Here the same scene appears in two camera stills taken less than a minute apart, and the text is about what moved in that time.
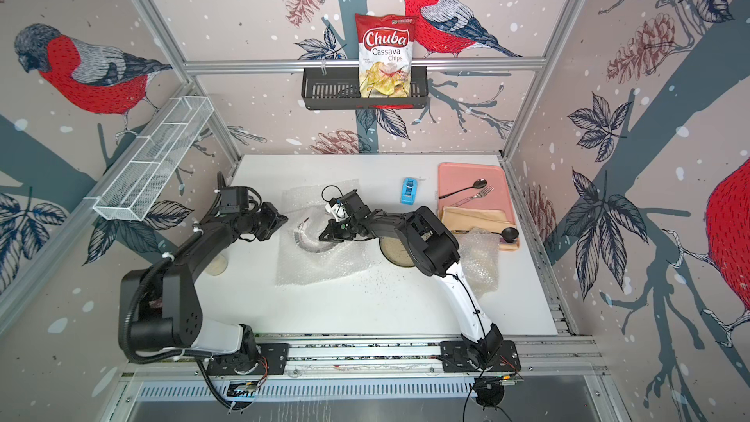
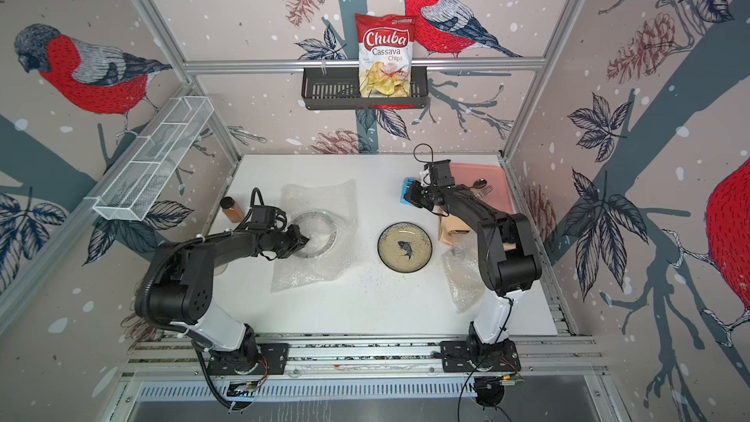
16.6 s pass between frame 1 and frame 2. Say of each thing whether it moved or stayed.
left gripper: moved
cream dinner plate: stayed
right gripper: moved
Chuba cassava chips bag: stayed
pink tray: stayed
